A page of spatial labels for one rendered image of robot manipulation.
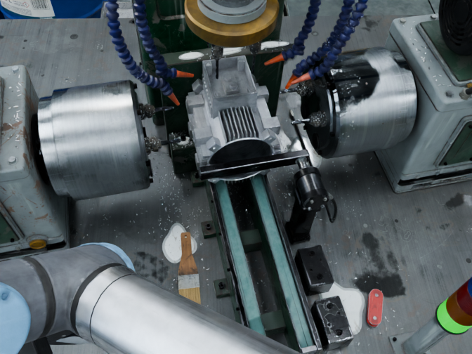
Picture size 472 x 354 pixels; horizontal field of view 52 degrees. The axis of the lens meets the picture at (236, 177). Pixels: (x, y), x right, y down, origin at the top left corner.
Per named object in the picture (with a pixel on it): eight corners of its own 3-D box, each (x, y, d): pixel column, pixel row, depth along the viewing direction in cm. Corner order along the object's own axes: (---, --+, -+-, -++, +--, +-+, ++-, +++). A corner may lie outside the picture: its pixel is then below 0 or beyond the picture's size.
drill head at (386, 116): (265, 109, 133) (274, 36, 112) (403, 89, 139) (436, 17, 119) (291, 184, 120) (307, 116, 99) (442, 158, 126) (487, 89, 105)
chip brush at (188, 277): (175, 234, 124) (175, 232, 123) (195, 232, 124) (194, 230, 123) (180, 312, 112) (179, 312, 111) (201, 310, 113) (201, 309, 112)
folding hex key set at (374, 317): (378, 329, 112) (381, 326, 110) (365, 325, 112) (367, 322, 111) (381, 293, 117) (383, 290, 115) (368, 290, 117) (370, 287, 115)
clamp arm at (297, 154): (305, 154, 114) (198, 171, 110) (306, 146, 112) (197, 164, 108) (309, 166, 112) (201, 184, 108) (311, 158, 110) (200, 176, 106)
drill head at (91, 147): (12, 147, 123) (-28, 74, 102) (156, 126, 128) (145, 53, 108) (9, 233, 109) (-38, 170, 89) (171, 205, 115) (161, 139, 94)
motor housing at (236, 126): (187, 127, 128) (183, 74, 112) (256, 116, 131) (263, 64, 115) (201, 189, 117) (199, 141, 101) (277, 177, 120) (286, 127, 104)
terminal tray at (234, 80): (201, 83, 116) (200, 60, 110) (244, 77, 118) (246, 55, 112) (211, 121, 109) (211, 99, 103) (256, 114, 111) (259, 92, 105)
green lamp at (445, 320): (430, 305, 91) (440, 297, 88) (459, 299, 92) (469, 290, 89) (444, 337, 88) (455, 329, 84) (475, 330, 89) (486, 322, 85)
